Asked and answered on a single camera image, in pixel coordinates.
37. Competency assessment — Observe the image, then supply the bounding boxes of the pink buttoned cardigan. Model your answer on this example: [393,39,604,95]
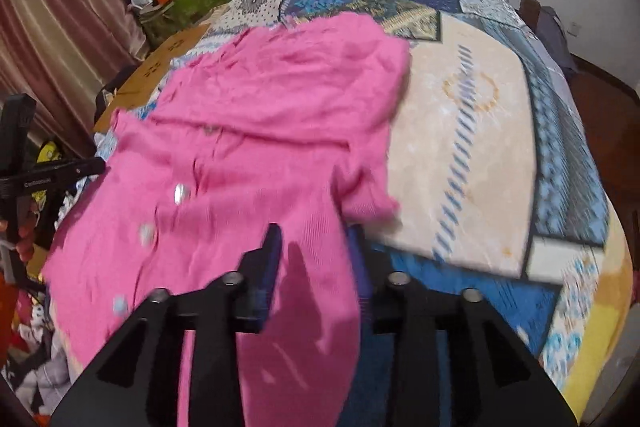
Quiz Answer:
[40,13,414,427]

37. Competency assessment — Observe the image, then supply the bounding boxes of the striped brown curtain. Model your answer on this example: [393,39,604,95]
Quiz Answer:
[0,0,147,160]

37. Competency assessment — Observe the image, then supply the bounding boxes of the person's left hand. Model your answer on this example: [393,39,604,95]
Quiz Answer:
[0,219,35,264]

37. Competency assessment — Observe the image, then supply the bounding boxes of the pile of mixed clothes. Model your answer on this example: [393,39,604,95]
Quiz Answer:
[0,194,81,419]

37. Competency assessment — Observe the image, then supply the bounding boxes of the dark purple cloth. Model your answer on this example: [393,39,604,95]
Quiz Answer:
[536,5,577,74]

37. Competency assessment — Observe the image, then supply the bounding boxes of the dark wooden furniture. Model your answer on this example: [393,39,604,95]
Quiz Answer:
[517,0,640,233]

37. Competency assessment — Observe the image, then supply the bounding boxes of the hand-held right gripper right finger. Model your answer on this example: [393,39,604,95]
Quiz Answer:
[349,226,577,427]

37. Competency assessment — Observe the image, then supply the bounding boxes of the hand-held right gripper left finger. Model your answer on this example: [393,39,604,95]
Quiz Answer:
[50,223,284,427]

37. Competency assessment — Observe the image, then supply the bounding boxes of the green patterned bag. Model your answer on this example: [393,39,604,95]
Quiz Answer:
[138,0,236,51]

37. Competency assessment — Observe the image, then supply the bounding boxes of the yellow toy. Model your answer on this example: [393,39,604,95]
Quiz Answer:
[36,138,64,168]

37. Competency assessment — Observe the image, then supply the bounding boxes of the brown cardboard box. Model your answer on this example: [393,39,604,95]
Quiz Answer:
[93,23,214,134]

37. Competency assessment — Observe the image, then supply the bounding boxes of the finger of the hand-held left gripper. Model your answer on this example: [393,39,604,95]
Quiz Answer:
[50,157,107,184]

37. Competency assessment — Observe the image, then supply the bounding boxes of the blue patchwork blanket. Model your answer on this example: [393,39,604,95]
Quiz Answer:
[94,0,634,424]

